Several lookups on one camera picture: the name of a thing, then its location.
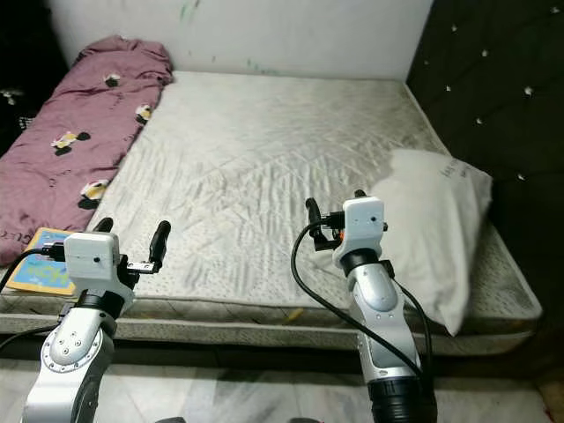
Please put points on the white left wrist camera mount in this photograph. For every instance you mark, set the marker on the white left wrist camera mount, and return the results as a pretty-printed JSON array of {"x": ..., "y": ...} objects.
[{"x": 92, "y": 260}]

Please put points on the beige quilted mattress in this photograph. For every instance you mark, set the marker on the beige quilted mattress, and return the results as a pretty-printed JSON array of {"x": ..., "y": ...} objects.
[{"x": 264, "y": 159}]

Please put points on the black tufted headboard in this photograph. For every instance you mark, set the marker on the black tufted headboard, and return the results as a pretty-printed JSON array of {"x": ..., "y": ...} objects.
[{"x": 493, "y": 88}]

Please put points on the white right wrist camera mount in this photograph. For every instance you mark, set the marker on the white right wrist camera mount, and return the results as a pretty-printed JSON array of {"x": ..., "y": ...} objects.
[{"x": 361, "y": 218}]

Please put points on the blue children's book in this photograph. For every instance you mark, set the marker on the blue children's book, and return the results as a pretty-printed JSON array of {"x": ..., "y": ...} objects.
[{"x": 35, "y": 264}]

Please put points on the purple cartoon print blanket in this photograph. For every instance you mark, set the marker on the purple cartoon print blanket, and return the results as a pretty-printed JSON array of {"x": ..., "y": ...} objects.
[{"x": 70, "y": 167}]

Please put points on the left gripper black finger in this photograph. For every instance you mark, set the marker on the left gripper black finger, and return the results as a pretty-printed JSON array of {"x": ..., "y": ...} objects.
[
  {"x": 160, "y": 241},
  {"x": 104, "y": 226}
]

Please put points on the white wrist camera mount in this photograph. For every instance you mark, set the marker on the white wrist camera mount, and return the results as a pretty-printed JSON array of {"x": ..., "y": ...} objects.
[
  {"x": 92, "y": 260},
  {"x": 361, "y": 218}
]

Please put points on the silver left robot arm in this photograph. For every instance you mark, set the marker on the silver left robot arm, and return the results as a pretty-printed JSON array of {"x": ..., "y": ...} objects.
[{"x": 70, "y": 352}]

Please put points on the white pillow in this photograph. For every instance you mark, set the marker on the white pillow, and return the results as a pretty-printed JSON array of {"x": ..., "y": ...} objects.
[{"x": 441, "y": 211}]

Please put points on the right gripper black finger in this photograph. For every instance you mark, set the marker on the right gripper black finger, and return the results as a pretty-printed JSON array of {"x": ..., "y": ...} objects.
[
  {"x": 359, "y": 194},
  {"x": 313, "y": 214}
]

